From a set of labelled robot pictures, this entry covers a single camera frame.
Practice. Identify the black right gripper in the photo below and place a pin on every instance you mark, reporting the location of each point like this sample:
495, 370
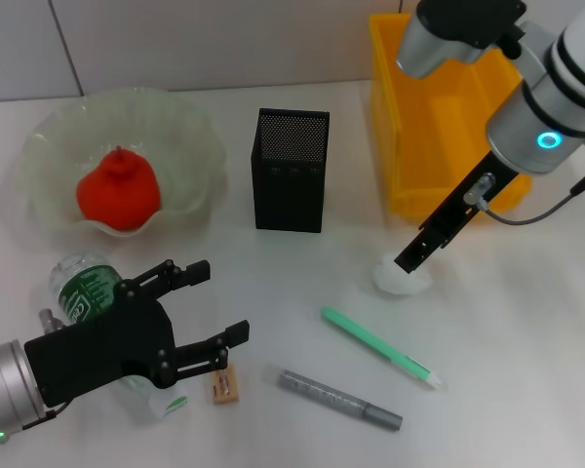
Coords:
468, 214

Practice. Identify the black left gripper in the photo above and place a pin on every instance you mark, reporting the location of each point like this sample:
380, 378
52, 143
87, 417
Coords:
102, 346

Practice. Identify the white paper ball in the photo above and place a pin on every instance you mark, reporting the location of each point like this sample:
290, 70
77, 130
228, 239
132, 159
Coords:
390, 284

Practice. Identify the green pen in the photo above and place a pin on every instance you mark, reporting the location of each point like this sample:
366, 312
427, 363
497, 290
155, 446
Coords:
370, 341

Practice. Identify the green label water bottle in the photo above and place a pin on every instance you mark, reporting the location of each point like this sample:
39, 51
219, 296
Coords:
83, 287

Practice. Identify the red knitted orange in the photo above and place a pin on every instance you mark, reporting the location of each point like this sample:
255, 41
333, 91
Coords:
117, 195

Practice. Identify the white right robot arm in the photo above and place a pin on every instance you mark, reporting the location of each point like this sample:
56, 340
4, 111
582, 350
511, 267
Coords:
565, 73

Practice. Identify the tan eraser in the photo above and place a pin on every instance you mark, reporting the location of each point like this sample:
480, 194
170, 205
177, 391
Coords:
224, 394

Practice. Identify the black mesh pen holder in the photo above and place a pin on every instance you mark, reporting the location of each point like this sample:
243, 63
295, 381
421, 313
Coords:
287, 195

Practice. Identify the translucent wavy fruit plate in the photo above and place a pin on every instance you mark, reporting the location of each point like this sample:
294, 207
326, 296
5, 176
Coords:
175, 146

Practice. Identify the yellow plastic bin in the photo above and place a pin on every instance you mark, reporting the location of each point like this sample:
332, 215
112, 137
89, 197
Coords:
434, 146

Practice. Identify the silver glitter marker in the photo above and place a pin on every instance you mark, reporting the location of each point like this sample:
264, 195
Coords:
322, 392

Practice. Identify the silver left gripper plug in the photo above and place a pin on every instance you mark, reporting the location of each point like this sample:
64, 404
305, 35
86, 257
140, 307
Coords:
49, 319

